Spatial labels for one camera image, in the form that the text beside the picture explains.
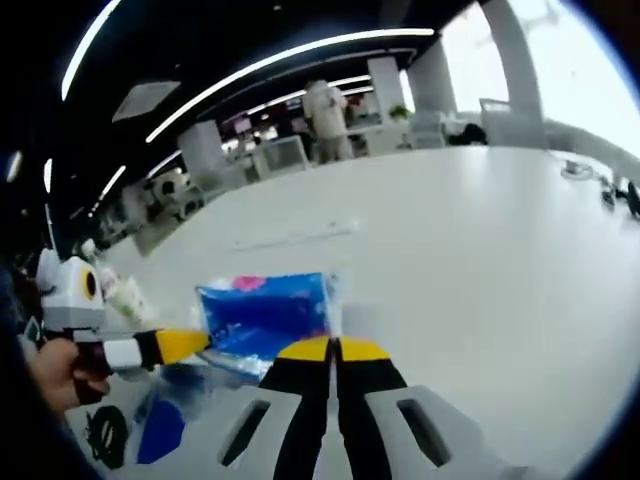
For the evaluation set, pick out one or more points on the green potted plant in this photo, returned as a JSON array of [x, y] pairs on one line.
[[400, 112]]

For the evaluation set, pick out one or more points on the black bag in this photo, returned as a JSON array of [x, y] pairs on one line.
[[469, 135]]

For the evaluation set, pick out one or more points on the large bright window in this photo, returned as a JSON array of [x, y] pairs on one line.
[[575, 65]]

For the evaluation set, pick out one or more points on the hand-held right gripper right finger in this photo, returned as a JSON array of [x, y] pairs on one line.
[[370, 400]]

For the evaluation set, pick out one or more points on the person's left hand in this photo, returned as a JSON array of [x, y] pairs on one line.
[[57, 370]]

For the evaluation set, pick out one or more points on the printed white paper cup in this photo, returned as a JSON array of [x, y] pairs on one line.
[[127, 300]]

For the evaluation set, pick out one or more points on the blue clear plastic bag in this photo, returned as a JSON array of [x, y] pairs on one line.
[[170, 380]]

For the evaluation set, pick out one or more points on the white table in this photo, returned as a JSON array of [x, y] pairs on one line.
[[475, 275]]

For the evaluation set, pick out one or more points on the narrow bright window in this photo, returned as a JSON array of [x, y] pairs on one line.
[[475, 65]]

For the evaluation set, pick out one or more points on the lit monitor screen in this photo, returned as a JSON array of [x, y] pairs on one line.
[[242, 126]]

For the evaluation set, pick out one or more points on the blue plastic lid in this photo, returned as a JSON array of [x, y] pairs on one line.
[[160, 435]]

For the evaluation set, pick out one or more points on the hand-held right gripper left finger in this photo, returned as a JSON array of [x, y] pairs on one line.
[[295, 400]]

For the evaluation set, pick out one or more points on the long ceiling light strip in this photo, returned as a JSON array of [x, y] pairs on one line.
[[380, 34]]

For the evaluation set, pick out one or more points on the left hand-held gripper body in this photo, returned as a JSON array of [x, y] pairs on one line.
[[70, 300]]

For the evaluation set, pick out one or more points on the curved ceiling light strip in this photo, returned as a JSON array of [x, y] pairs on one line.
[[85, 50]]

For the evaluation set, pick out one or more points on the ceiling air vent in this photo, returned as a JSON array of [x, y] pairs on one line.
[[145, 100]]

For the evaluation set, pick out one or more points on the white mesh office chair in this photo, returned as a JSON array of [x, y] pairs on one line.
[[285, 154], [427, 130]]

